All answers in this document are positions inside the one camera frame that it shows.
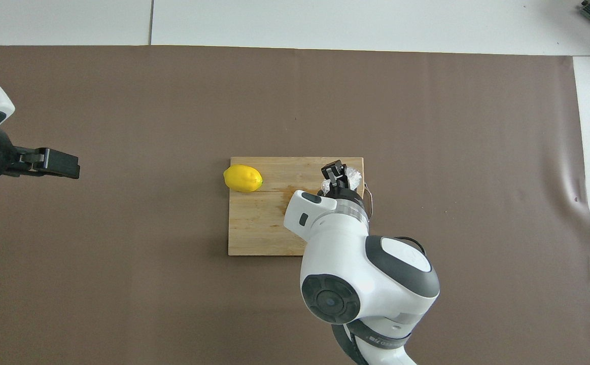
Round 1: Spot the brown table mat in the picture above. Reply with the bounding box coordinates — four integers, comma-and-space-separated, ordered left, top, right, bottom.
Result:
0, 45, 590, 365

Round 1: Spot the yellow lemon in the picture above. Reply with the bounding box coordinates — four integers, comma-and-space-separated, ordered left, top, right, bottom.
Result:
223, 164, 264, 193

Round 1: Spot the wooden cutting board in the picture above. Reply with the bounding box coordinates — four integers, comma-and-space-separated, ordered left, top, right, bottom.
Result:
228, 156, 374, 257

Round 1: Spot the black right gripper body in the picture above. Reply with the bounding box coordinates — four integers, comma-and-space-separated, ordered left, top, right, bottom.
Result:
320, 184, 365, 200

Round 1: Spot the clear textured glass cup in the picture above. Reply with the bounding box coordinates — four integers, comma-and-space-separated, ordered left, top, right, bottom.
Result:
320, 167, 364, 191

